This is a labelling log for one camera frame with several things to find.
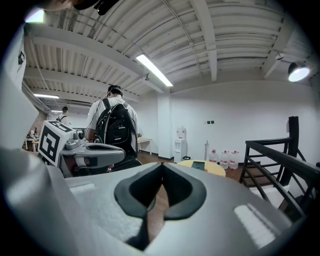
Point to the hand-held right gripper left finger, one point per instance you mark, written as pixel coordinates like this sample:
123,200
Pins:
100,210

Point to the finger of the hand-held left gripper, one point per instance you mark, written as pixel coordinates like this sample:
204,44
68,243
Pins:
105,155

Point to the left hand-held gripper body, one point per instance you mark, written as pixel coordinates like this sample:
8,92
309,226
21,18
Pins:
51,143

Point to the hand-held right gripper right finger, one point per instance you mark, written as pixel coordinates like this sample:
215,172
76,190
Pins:
215,225

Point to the black backpack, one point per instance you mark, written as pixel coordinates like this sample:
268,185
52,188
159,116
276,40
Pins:
117,127

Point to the light wooden side table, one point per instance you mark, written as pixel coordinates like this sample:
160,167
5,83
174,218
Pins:
145,140

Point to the long fluorescent ceiling light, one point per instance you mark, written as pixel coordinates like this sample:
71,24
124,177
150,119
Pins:
46,96
154,70

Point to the round yellow table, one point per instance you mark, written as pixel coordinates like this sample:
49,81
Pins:
215,170

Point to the person's white shirt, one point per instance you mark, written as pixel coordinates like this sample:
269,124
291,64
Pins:
15,100

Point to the dark flat device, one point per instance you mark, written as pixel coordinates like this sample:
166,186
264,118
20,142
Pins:
199,166

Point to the clear water jug red label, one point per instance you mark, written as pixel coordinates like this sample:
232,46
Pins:
234,160
213,157
224,160

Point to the thin metal stand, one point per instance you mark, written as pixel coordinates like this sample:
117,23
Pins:
206,150

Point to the white water dispenser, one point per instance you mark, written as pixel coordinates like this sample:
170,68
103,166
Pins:
180,147

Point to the black stair railing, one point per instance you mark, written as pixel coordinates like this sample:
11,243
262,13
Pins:
275,155

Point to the black pendant lamp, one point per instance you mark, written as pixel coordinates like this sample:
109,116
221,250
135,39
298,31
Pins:
297,71

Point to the ceiling security camera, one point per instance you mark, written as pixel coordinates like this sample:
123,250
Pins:
147,77

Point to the wall switch panel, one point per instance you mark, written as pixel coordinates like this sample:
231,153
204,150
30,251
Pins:
209,122

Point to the black head-worn camera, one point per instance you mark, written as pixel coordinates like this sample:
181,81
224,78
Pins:
97,5

